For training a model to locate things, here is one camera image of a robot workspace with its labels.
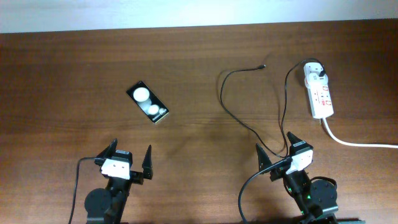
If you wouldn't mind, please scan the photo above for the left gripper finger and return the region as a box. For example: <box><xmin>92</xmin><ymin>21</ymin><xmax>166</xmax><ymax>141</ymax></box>
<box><xmin>142</xmin><ymin>145</ymin><xmax>153</xmax><ymax>180</ymax></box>
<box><xmin>95</xmin><ymin>138</ymin><xmax>118</xmax><ymax>165</ymax></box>

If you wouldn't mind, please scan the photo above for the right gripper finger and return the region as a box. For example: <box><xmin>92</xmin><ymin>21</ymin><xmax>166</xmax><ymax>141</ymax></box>
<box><xmin>287</xmin><ymin>131</ymin><xmax>305</xmax><ymax>146</ymax></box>
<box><xmin>256</xmin><ymin>143</ymin><xmax>272</xmax><ymax>172</ymax></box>

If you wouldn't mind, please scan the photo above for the black USB charging cable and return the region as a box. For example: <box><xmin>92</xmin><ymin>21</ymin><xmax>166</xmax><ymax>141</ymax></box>
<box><xmin>219</xmin><ymin>57</ymin><xmax>327</xmax><ymax>159</ymax></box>

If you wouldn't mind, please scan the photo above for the black Samsung Galaxy phone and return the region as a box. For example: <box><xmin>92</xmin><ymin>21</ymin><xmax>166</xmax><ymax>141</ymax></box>
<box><xmin>126</xmin><ymin>81</ymin><xmax>170</xmax><ymax>124</ymax></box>

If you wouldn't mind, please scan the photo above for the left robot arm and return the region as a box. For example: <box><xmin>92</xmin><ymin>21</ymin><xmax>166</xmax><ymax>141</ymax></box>
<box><xmin>85</xmin><ymin>139</ymin><xmax>153</xmax><ymax>224</ymax></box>

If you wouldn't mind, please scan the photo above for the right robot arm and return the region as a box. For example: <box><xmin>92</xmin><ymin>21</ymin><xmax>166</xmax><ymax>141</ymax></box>
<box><xmin>256</xmin><ymin>132</ymin><xmax>338</xmax><ymax>223</ymax></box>

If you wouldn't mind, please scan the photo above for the white USB charger adapter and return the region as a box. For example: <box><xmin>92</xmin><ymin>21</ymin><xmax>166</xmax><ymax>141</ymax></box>
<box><xmin>303</xmin><ymin>62</ymin><xmax>328</xmax><ymax>89</ymax></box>

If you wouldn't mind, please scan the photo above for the white power strip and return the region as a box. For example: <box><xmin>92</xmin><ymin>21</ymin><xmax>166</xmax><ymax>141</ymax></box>
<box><xmin>303</xmin><ymin>62</ymin><xmax>335</xmax><ymax>119</ymax></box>

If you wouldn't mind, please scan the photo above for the white power strip cord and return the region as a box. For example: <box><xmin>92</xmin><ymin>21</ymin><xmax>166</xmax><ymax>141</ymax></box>
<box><xmin>320</xmin><ymin>117</ymin><xmax>398</xmax><ymax>149</ymax></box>

